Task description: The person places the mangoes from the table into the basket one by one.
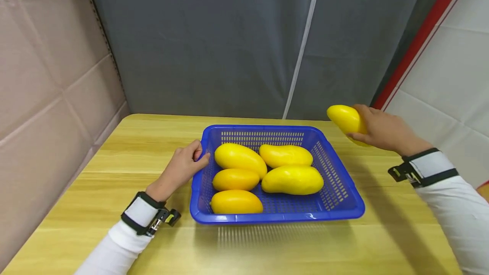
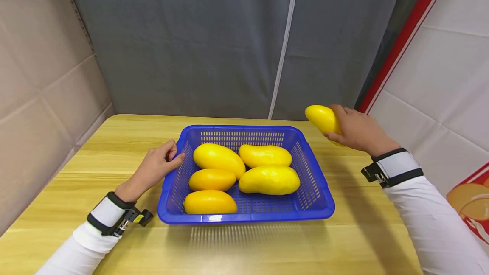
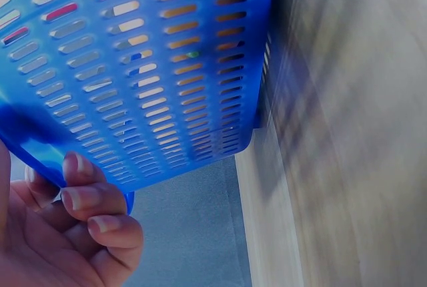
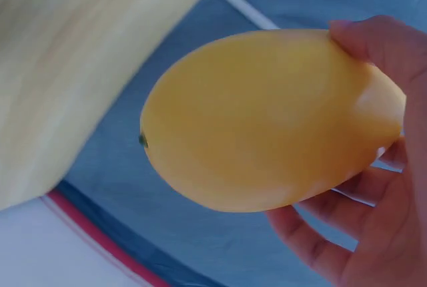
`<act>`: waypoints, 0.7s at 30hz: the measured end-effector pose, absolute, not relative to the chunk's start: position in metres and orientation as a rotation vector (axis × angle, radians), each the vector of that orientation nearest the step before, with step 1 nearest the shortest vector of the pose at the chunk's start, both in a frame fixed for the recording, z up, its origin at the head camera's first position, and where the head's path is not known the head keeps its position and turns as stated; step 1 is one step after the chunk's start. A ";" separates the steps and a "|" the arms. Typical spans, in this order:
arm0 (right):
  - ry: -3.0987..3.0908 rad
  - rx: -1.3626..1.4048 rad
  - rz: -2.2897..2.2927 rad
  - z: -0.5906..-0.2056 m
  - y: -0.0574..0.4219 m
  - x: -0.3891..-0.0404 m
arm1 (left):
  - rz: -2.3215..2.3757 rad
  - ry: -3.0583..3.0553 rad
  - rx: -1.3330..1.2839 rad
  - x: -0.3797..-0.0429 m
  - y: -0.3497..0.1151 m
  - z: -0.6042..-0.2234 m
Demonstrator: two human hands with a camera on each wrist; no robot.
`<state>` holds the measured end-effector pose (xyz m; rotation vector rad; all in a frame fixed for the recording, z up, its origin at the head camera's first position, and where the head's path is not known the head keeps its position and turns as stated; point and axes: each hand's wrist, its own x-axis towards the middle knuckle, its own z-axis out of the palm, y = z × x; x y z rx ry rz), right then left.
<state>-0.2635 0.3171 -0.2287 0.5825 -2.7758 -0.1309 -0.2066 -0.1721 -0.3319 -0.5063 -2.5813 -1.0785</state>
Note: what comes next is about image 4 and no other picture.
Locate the person's right hand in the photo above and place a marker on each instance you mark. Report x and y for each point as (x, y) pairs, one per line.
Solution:
(403, 200)

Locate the person's right thumb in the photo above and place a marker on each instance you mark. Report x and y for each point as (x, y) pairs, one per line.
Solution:
(380, 41)

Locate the yellow mango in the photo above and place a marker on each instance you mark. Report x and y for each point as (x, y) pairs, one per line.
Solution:
(263, 120)

